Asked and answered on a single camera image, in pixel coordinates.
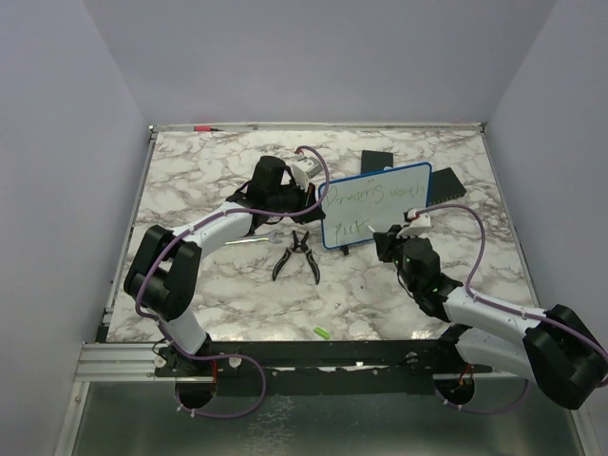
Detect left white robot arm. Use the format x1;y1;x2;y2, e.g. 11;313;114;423
123;156;329;375

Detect silver open end wrench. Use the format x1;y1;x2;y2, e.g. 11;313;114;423
226;230;284;245

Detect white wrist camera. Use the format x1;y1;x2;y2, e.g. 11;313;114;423
291;157;323;190
396;209;432;238

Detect red marker on rail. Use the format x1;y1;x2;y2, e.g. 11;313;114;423
193;125;222;132

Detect black network switch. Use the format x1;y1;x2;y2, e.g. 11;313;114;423
427;167;466;206

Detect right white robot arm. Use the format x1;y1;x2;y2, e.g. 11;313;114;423
372;225;607;409

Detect black flat box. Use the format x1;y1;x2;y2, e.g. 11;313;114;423
360;150;394;175

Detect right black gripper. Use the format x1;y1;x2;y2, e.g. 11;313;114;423
376;223;421;292

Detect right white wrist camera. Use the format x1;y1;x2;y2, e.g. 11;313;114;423
396;209;432;238

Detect green marker cap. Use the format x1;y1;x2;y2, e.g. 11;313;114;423
313;327;331;340

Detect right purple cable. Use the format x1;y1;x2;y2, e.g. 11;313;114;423
412;204;608;415

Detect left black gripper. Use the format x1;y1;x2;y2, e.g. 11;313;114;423
269;178;326;225

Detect purple cable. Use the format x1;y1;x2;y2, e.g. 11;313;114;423
412;204;608;415
135;145;330;420

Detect black handled pliers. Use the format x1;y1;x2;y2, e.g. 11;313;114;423
272;231;321;285

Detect blue framed whiteboard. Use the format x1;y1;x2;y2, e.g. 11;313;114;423
318;161;432;250

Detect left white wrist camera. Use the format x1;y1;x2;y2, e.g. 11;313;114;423
291;157;323;190

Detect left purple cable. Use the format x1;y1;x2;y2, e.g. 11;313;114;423
135;145;330;420

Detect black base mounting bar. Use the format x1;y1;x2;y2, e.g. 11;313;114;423
155;339;466;396

